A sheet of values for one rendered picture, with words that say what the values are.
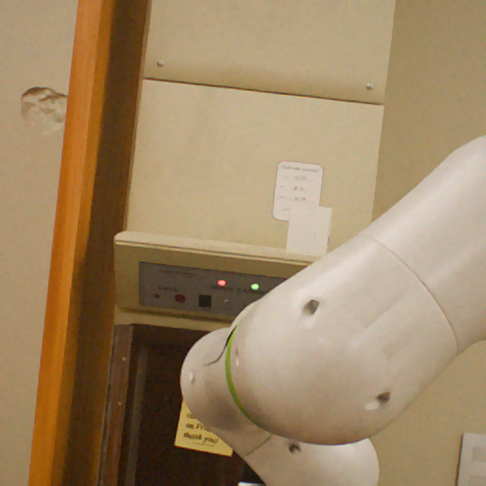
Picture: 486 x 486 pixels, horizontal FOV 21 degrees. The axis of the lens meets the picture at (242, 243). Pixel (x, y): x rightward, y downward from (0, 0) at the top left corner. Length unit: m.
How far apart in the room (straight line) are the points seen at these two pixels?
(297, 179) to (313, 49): 0.17
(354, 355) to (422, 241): 0.09
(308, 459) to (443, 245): 0.46
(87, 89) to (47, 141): 0.54
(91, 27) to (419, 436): 0.93
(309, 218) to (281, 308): 0.76
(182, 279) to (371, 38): 0.40
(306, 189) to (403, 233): 0.82
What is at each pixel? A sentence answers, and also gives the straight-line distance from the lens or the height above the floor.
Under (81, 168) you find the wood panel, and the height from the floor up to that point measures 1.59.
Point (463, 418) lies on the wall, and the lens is 2.18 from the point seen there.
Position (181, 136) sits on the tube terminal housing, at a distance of 1.70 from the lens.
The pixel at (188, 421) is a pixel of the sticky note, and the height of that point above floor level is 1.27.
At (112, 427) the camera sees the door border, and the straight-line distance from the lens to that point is 1.73.
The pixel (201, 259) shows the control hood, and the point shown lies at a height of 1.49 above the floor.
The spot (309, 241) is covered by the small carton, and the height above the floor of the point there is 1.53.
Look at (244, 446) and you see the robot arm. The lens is 1.29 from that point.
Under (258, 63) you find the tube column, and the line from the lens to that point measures 1.70.
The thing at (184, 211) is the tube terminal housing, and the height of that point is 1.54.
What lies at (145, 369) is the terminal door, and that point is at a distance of 1.71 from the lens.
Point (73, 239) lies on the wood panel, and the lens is 1.62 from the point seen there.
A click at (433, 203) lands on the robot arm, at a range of 0.89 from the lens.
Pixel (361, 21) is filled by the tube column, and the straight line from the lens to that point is 1.71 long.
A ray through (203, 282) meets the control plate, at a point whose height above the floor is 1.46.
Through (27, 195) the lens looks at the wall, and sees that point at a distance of 2.16.
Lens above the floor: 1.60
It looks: 3 degrees down
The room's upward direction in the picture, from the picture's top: 6 degrees clockwise
